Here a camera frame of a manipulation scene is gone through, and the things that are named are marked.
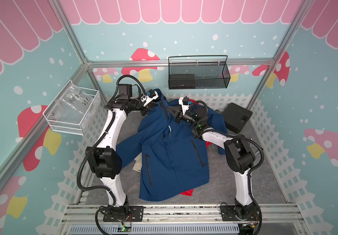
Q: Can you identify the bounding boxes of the white wire basket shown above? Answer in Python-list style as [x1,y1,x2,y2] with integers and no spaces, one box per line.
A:
[42,80,101,136]

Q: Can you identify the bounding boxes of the red jacket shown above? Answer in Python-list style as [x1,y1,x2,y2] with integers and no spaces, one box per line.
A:
[180,189,193,196]

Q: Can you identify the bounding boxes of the blue jacket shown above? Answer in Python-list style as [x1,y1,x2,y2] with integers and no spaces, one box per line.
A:
[115,88,228,202]

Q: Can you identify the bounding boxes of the black box in basket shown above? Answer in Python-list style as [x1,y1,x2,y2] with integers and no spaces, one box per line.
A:
[168,74,195,90]

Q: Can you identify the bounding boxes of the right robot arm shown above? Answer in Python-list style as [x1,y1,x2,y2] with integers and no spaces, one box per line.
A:
[169,97,264,224]

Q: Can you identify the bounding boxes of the horizontal aluminium frame bar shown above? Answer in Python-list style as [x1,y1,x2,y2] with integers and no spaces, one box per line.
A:
[87,57,275,68]

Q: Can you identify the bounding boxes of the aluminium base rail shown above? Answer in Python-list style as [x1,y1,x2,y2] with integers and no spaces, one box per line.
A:
[57,203,311,235]

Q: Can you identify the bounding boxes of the black plastic tool case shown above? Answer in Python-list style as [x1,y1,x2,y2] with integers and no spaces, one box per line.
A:
[222,103,252,134]

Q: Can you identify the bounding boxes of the black wire mesh basket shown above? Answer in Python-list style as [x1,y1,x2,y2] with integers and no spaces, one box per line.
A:
[168,55,231,89]

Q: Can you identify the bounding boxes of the beige jacket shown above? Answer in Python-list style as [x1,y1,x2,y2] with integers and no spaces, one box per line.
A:
[133,153,143,172]

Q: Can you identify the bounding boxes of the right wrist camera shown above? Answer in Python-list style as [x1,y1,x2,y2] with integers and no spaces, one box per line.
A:
[178,96,190,114]

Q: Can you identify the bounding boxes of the aluminium frame post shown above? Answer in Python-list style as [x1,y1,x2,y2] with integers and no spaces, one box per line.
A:
[50,0,107,105]

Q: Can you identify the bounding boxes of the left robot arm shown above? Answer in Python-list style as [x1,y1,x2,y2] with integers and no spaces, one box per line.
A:
[77,75,158,223]

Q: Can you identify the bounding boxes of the clear plastic bag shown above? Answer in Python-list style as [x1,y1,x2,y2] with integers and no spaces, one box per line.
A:
[52,82,99,130]

